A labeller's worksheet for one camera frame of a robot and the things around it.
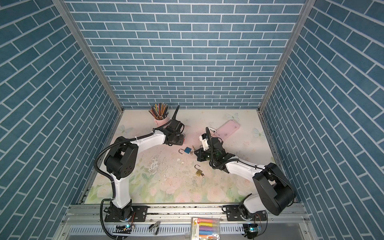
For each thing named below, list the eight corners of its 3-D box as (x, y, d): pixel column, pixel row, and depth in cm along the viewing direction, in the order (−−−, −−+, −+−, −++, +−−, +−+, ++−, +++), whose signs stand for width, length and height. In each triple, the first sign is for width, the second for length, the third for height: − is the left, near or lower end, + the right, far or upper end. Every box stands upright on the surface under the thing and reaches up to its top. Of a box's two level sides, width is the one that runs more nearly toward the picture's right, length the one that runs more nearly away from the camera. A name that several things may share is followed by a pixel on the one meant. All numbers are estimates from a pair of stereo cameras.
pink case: (221, 141, 104) (222, 138, 102) (213, 133, 108) (213, 130, 106) (239, 127, 112) (240, 125, 110) (230, 120, 117) (231, 118, 114)
